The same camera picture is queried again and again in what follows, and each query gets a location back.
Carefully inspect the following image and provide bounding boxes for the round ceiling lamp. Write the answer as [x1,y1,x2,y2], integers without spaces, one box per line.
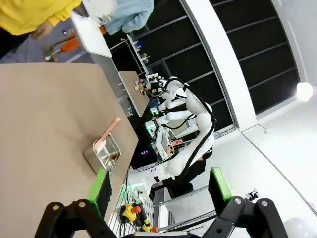
[296,81,314,102]

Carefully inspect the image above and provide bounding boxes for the white side table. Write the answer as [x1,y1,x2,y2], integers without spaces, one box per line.
[70,9,113,59]

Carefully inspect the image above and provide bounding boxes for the person's right forearm yellow sleeve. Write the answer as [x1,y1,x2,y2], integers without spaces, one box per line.
[46,0,82,27]

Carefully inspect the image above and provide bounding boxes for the orange chair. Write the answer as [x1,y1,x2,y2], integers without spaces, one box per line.
[44,32,81,62]

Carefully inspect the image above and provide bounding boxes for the yellow emergency stop box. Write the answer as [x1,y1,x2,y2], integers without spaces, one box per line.
[123,203,142,222]
[141,223,159,234]

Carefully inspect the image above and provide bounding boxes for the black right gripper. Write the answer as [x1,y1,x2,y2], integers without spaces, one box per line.
[148,79,166,98]

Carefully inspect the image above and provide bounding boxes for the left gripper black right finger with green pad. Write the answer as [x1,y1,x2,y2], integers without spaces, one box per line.
[203,166,290,238]

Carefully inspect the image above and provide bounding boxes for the person in yellow hoodie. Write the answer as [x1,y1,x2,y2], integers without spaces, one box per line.
[0,0,82,60]

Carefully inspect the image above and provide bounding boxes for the person's right hand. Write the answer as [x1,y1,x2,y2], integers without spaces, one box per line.
[32,21,54,40]

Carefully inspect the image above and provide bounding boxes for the computer monitor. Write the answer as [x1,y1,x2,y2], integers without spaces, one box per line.
[170,121,198,138]

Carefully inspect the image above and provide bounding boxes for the brown work table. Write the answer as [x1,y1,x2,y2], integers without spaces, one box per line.
[118,71,146,117]

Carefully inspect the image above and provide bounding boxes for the rectangular steel container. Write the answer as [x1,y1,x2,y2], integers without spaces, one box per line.
[83,132,122,174]

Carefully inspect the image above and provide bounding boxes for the light blue garment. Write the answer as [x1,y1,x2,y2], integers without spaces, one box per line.
[106,0,155,35]

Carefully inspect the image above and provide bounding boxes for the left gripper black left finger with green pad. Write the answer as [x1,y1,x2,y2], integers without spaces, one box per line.
[34,168,117,238]

